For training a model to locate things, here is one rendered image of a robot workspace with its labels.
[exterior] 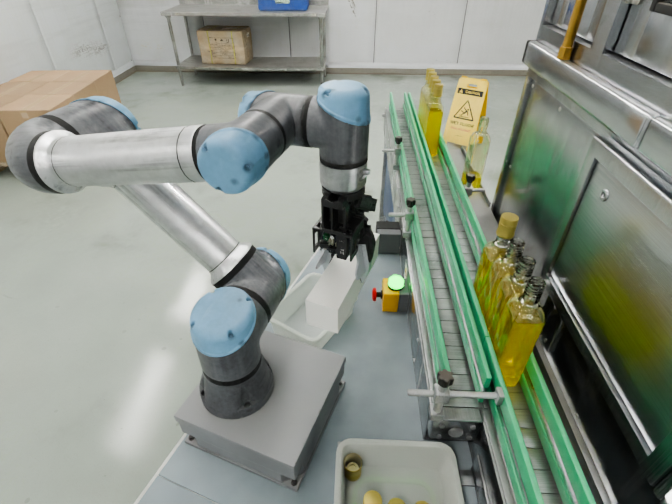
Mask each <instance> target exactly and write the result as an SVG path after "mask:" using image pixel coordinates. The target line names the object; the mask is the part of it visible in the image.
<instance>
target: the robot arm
mask: <svg viewBox="0 0 672 504"><path fill-rule="evenodd" d="M370 122H371V115H370V92H369V89H368V88H367V87H366V86H365V85H364V84H362V83H360V82H357V81H352V80H332V81H328V82H325V83H323V84H321V85H320V87H319V89H318V94H317V95H315V96H314V95H302V94H292V93H282V92H275V91H271V90H264V91H250V92H247V93H246V94H245V95H244V96H243V98H242V102H240V104H239V108H238V118H236V119H235V120H233V121H230V122H224V123H213V124H200V125H189V126H177V127H166V128H154V129H143V130H141V128H140V127H138V125H137V124H138V121H137V119H136V118H135V116H134V115H133V114H132V113H131V112H130V111H129V110H128V109H127V108H126V107H125V106H124V105H122V104H121V103H119V102H117V101H115V100H113V99H111V98H108V97H104V96H91V97H88V98H82V99H78V100H75V101H73V102H71V103H70V104H68V105H66V106H63V107H61V108H58V109H56V110H53V111H51V112H48V113H46V114H43V115H41V116H38V117H35V118H32V119H30V120H27V121H25V122H24V123H22V124H21V125H19V126H18V127H17V128H16V129H15V130H14V131H13V132H12V133H11V135H10V136H9V138H8V140H7V143H6V147H5V157H6V161H7V164H8V166H9V169H10V171H11V172H12V173H13V175H14V176H15V177H16V178H17V179H18V180H19V181H20V182H21V183H23V184H24V185H26V186H27V187H29V188H31V189H34V190H36V191H39V192H43V193H50V194H71V193H77V192H79V191H81V190H83V189H84V188H85V187H87V186H100V187H112V188H115V189H116V190H117V191H118V192H119V193H121V194H122V195H123V196H124V197H125V198H126V199H127V200H129V201H130V202H131V203H132V204H133V205H134V206H135V207H136V208H138V209H139V210H140V211H141V212H142V213H143V214H144V215H145V216H147V217H148V218H149V219H150V220H151V221H152V222H153V223H155V224H156V225H157V226H158V227H159V228H160V229H161V230H162V231H164V232H165V233H166V234H167V235H168V236H169V237H170V238H171V239H173V240H174V241H175V242H176V243H177V244H178V245H179V246H180V247H182V248H183V249H184V250H185V251H186V252H187V253H188V254H190V255H191V256H192V257H193V258H194V259H195V260H196V261H197V262H199V263H200V264H201V265H202V266H203V267H204V268H205V269H206V270H208V271H209V272H210V275H211V284H212V285H213V286H214V287H215V288H216V289H215V290H214V291H215V292H213V293H211V292H208V293H206V294H205V295H204V296H202V297H201V298H200V299H199V300H198V301H197V303H196V304H195V305H194V307H193V309H192V311H191V314H190V334H191V339H192V341H193V344H194V345H195V347H196V351H197V354H198V357H199V361H200V364H201V367H202V375H201V379H200V385H199V391H200V396H201V399H202V402H203V405H204V406H205V408H206V409H207V410H208V411H209V412H210V413H211V414H213V415H214V416H216V417H219V418H222V419H240V418H244V417H247V416H249V415H252V414H253V413H255V412H257V411H258V410H259V409H261V408H262V407H263V406H264V405H265V404H266V402H267V401H268V400H269V398H270V396H271V394H272V392H273V388H274V378H273V372H272V369H271V366H270V365H269V363H268V362H267V360H266V359H265V358H264V357H263V355H262V354H261V348H260V338H261V336H262V334H263V332H264V330H265V329H266V327H267V325H268V323H269V322H270V320H271V318H272V316H273V315H274V313H275V311H276V309H277V307H278V306H279V304H280V302H281V301H282V300H283V299H284V297H285V295H286V292H287V289H288V287H289V284H290V270H289V267H288V265H287V263H286V262H285V260H284V259H283V258H282V257H281V256H280V255H279V254H278V253H277V252H275V251H273V250H272V249H269V250H267V248H265V247H257V248H255V247H254V246H253V245H252V244H251V243H241V242H238V241H237V240H236V239H235V238H234V237H233V236H232V235H231V234H230V233H229V232H228V231H227V230H226V229H225V228H223V227H222V226H221V225H220V224H219V223H218V222H217V221H216V220H215V219H214V218H213V217H212V216H211V215H210V214H209V213H207V212H206V211H205V210H204V209H203V208H202V207H201V206H200V205H199V204H198V203H197V202H196V201H195V200H194V199H193V198H191V197H190V196H189V195H188V194H187V193H186V192H185V191H184V190H183V189H182V188H181V187H180V186H179V185H178V184H177V183H190V182H207V183H208V184H209V185H210V186H211V187H213V188H214V189H216V190H220V191H222V192H224V193H226V194H239V193H242V192H244V191H246V190H247V189H249V188H250V187H251V186H252V185H254V184H255V183H257V182H258V181H259V180H261V179H262V177H263V176H264V175H265V173H266V172H267V170H268V169H269V168H270V167H271V166H272V165H273V163H274V162H275V161H276V160H277V159H278V158H279V157H280V156H281V155H282V154H283V153H284V152H285V151H286V150H287V149H288V148H289V147H290V146H300V147H309V148H319V156H320V158H319V166H320V183H321V185H322V194H323V196H322V198H321V217H320V218H319V220H318V221H317V222H316V223H315V225H314V226H313V227H312V236H313V252H314V253H315V252H316V250H317V249H318V248H319V247H320V257H319V259H318V261H317V263H316V266H315V268H316V269H318V268H319V267H320V266H321V265H322V266H323V268H324V270H325V269H326V268H327V266H328V265H329V263H330V262H331V260H332V258H333V256H334V254H336V257H337V258H339V259H343V260H346V259H347V258H348V256H350V262H352V260H353V258H354V257H355V256H356V259H357V264H356V269H355V277H356V280H359V279H360V281H361V283H363V282H364V281H365V279H366V278H367V276H368V273H369V270H370V267H371V263H372V258H373V254H374V250H375V244H376V241H375V236H374V234H373V232H372V228H371V225H368V224H367V222H368V220H369V219H368V218H367V217H366V216H365V212H368V213H369V211H373V212H375V209H376V204H377V199H375V198H372V196H371V195H368V194H367V193H365V184H366V182H367V175H369V174H370V169H367V162H368V146H369V128H370ZM316 232H317V237H318V241H317V242H316V244H315V233H316ZM320 240H321V241H320Z"/></svg>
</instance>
